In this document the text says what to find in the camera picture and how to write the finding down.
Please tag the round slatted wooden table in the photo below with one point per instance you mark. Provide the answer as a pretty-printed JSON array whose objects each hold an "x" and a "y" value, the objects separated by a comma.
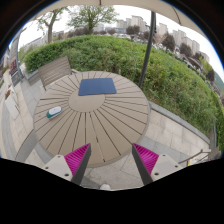
[{"x": 111, "y": 123}]

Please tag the blue mouse pad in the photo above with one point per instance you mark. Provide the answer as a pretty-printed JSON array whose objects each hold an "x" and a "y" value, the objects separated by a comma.
[{"x": 96, "y": 86}]

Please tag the white and teal computer mouse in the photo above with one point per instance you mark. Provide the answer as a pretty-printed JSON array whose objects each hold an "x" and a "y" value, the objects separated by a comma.
[{"x": 53, "y": 112}]

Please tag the green hedge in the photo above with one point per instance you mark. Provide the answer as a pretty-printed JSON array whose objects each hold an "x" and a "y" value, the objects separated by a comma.
[{"x": 167, "y": 82}]

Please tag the metal handrail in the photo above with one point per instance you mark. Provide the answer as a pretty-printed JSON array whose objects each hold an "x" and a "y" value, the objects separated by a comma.
[{"x": 194, "y": 156}]

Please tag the black parasol pole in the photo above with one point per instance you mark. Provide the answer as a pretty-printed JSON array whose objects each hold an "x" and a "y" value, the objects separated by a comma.
[{"x": 148, "y": 48}]

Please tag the grey slatted patio chair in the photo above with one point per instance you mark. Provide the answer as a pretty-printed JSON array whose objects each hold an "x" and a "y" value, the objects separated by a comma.
[{"x": 55, "y": 70}]

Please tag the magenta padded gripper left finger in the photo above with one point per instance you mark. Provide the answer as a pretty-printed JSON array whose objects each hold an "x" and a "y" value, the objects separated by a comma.
[{"x": 72, "y": 166}]

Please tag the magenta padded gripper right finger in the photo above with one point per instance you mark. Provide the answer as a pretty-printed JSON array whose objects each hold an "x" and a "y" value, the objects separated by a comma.
[{"x": 152, "y": 166}]

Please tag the white shoe tip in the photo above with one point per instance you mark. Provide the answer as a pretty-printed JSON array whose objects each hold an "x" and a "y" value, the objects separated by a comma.
[{"x": 105, "y": 187}]

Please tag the white planter box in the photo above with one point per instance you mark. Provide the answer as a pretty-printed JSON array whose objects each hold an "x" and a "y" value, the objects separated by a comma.
[{"x": 11, "y": 103}]

